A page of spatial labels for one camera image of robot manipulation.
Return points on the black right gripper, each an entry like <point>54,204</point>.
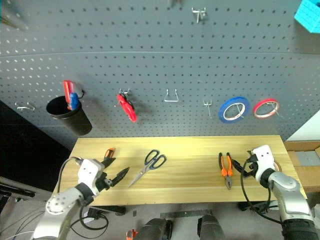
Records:
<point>251,166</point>

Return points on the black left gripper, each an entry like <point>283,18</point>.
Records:
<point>103,183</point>

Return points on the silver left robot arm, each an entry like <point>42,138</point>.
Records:
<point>60,207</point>

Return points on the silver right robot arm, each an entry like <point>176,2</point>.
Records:
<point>290,195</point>

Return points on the grey metal pegboard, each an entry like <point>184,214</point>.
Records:
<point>160,62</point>

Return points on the orange black pliers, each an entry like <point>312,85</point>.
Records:
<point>226,173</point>

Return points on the clear brown tape roll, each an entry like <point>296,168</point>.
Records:
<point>279,166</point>

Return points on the black table foot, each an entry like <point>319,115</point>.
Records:
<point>252,206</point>
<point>112,209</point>

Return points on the silver tape holding hook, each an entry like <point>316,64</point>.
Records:
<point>238,111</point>
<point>276,108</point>

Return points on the black power adapter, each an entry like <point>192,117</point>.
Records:
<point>93,212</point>

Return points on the blue tape roll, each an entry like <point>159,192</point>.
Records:
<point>222,112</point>

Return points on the red tape roll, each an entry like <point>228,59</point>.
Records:
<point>258,107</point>

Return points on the grey foam insert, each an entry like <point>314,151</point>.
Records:
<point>308,158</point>

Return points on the black cup holder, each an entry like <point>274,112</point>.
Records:
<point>72,120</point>

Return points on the small silver pegboard hook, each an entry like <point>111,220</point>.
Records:
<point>207,105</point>

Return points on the brown cardboard box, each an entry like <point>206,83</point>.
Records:
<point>307,177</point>

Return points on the small orange black object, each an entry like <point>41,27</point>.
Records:
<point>131,234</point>

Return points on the dark rounded shape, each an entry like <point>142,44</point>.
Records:
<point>210,227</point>
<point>155,229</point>

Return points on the silver double pegboard hook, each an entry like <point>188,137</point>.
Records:
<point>198,13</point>
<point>124,91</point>

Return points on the grey metal floor plate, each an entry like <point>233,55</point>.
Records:
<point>185,215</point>

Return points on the red utility knife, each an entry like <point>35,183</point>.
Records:
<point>67,88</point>

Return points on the flat silver pegboard hook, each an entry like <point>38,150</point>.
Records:
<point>25,107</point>

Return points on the cyan plastic bin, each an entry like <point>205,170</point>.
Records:
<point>308,17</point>

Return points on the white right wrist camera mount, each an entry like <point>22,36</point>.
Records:
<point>263,156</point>

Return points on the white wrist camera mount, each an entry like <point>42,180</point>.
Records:
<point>88,171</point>
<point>263,156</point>

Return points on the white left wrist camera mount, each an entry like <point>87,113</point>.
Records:
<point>88,171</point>

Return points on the black equipment frame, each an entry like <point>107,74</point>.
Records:
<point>15,190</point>

